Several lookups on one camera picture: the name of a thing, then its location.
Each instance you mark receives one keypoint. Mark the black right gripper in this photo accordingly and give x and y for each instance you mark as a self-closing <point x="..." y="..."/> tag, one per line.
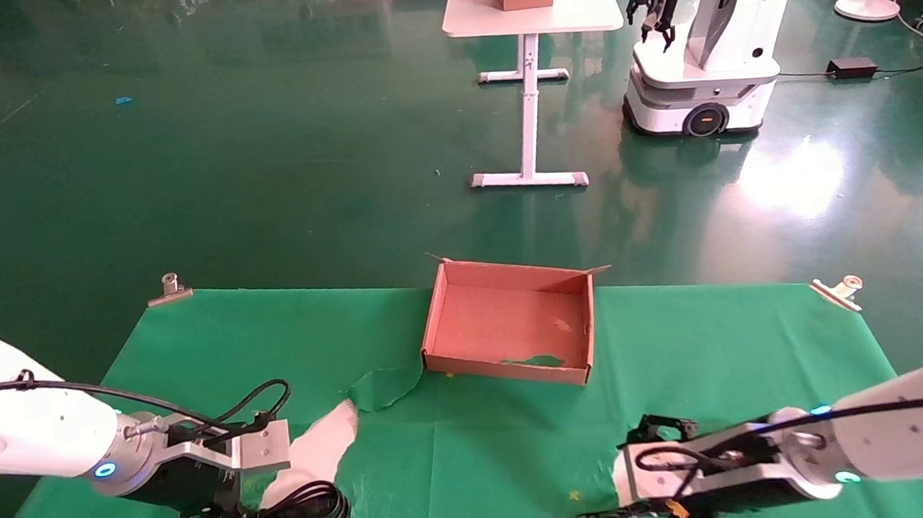
<point x="744" y="502"/>

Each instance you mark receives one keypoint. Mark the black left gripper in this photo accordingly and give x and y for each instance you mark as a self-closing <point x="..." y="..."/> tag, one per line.
<point x="191" y="490"/>

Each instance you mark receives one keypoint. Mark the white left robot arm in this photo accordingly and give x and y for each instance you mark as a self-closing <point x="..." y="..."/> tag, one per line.
<point x="13" y="426"/>

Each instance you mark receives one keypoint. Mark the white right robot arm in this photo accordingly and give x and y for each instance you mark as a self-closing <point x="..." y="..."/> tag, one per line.
<point x="920" y="429"/>

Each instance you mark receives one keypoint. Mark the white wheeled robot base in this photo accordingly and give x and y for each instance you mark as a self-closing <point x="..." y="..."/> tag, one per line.
<point x="703" y="83"/>

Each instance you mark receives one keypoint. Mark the open brown cardboard box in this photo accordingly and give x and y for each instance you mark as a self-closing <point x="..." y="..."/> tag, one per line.
<point x="508" y="321"/>

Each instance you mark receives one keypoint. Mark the white height-adjustable table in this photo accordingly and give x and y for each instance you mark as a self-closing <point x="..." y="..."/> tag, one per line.
<point x="566" y="12"/>

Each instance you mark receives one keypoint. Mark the black power adapter brick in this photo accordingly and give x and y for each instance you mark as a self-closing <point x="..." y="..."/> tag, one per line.
<point x="852" y="68"/>

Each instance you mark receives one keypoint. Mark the green table cloth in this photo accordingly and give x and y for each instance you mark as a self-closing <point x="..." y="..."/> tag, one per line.
<point x="478" y="463"/>

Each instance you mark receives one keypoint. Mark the silver binder clip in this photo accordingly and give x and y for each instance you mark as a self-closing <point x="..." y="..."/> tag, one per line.
<point x="172" y="293"/>
<point x="835" y="294"/>

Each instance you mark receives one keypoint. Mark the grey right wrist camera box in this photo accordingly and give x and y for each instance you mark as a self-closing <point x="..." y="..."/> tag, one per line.
<point x="693" y="484"/>

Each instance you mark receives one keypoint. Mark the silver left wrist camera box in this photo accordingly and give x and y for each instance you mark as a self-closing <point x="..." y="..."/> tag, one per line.
<point x="258" y="448"/>

